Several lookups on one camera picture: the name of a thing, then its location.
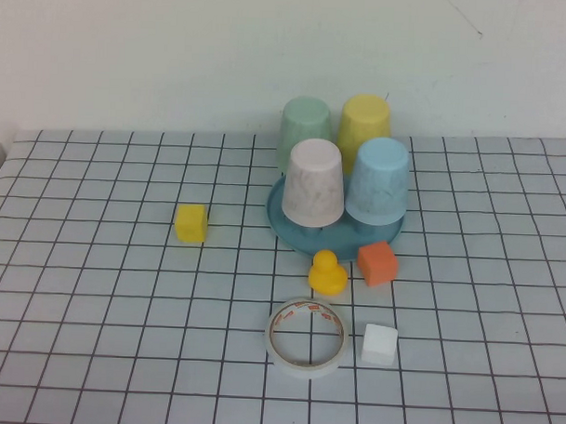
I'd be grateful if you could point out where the pale pink plastic cup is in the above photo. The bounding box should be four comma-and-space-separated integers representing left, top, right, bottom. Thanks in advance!
281, 138, 349, 229

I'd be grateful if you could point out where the yellow rubber duck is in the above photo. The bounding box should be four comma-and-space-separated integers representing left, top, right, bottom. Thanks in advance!
306, 248, 349, 298

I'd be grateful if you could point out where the pale blue plastic cup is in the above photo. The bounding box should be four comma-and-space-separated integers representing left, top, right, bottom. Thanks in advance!
343, 135, 411, 227

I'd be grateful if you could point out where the pale yellow plastic cup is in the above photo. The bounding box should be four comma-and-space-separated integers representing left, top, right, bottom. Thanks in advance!
335, 93, 393, 173

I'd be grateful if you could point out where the white tape roll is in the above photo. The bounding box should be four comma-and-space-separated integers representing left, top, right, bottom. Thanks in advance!
262, 295, 353, 382

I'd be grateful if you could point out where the yellow foam cube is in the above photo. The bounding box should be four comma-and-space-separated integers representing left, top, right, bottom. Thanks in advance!
173, 203, 209, 244

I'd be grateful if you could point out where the blue cup stand with posts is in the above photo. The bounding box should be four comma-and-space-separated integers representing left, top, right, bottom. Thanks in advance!
264, 173, 406, 263

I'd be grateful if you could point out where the orange foam cube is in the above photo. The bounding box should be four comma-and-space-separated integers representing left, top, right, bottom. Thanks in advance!
356, 239, 399, 287

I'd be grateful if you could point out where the white foam cube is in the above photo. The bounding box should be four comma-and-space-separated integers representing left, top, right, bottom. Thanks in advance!
361, 322, 400, 367

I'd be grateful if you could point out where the grey grid pattern table cloth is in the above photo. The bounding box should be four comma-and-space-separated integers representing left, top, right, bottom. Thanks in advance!
0, 117, 566, 424

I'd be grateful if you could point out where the pale green plastic cup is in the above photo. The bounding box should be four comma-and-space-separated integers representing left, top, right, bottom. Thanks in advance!
275, 95, 337, 178

